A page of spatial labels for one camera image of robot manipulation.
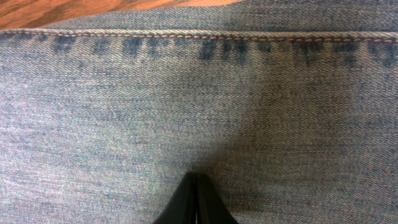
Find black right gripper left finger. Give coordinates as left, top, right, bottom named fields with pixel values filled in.
left=154, top=172, right=197, bottom=224

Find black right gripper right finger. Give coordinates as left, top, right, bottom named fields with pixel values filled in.
left=196, top=174, right=238, bottom=224

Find medium blue jeans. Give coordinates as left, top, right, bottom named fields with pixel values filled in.
left=1, top=1, right=397, bottom=223

